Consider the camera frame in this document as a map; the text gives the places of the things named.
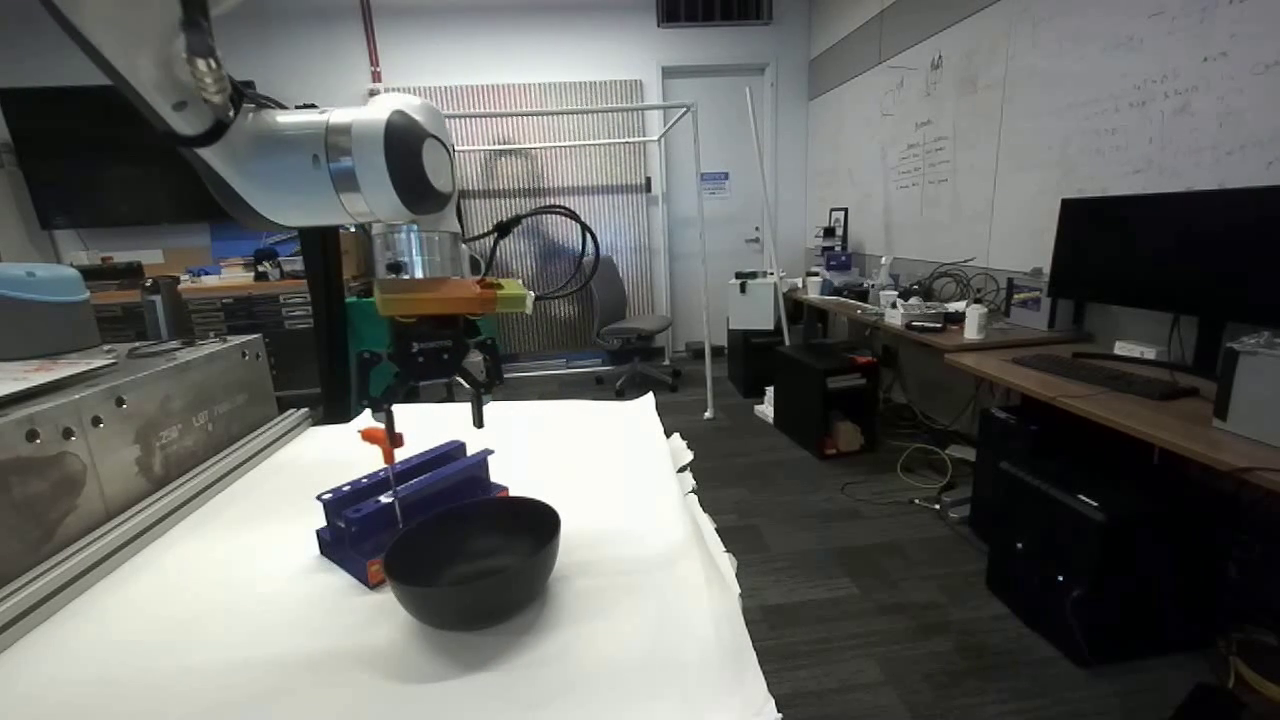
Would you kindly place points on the blue tool holder rack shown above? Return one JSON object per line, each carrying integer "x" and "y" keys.
{"x": 413, "y": 491}

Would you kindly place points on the black vertical post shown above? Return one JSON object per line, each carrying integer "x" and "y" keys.
{"x": 325, "y": 332}

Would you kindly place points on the ceiling air vent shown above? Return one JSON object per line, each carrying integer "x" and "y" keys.
{"x": 715, "y": 11}

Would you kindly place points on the white box device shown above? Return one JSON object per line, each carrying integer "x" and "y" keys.
{"x": 1249, "y": 389}

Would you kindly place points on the white door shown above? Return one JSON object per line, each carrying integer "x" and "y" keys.
{"x": 726, "y": 240}

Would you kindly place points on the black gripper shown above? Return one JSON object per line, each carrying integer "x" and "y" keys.
{"x": 440, "y": 351}

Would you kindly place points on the red vertical pipe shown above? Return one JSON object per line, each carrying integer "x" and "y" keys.
{"x": 371, "y": 45}

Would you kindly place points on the black wall screen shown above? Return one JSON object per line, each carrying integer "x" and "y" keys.
{"x": 92, "y": 160}

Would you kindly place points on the white pipe frame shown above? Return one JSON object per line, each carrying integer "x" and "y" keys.
{"x": 698, "y": 266}

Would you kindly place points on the cluttered wooden bench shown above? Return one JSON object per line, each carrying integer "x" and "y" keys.
{"x": 961, "y": 338}

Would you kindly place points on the grey office chair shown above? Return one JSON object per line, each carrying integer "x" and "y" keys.
{"x": 638, "y": 328}

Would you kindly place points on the white table cover sheet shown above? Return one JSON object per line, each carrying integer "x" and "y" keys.
{"x": 201, "y": 626}

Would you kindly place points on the black computer monitor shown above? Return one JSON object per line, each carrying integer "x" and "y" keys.
{"x": 1160, "y": 263}

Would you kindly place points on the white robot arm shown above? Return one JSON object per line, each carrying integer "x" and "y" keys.
{"x": 293, "y": 160}

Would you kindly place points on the grey metal machine block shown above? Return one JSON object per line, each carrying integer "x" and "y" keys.
{"x": 133, "y": 424}

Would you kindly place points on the wooden desk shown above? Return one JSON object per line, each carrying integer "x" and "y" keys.
{"x": 1145, "y": 416}

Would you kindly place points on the black keyboard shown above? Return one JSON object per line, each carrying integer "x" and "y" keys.
{"x": 1106, "y": 378}

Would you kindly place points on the wooden workbench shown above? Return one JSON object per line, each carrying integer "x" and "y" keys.
{"x": 224, "y": 286}

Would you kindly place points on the aluminium rail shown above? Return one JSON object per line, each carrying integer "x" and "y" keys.
{"x": 133, "y": 525}

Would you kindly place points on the blue grey device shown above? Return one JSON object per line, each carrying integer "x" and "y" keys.
{"x": 44, "y": 313}

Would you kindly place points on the black bowl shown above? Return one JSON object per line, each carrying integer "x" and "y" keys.
{"x": 474, "y": 575}

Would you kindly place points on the small black floor box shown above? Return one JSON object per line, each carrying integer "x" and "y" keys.
{"x": 751, "y": 361}

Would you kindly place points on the white cup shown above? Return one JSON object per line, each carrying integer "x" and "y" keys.
{"x": 974, "y": 323}

